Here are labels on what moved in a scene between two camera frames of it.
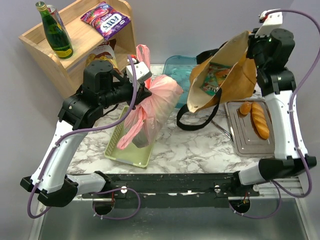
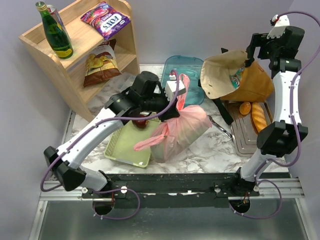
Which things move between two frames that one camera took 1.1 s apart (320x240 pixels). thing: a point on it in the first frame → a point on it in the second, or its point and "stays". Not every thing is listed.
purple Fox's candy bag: (106, 20) stays
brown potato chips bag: (104, 52) stays
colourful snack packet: (215, 75) → (235, 79)
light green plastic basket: (137, 156) stays
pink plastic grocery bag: (144, 118) → (171, 134)
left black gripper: (142, 93) → (171, 113)
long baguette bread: (259, 121) stays
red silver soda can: (53, 10) stays
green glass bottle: (58, 40) stays
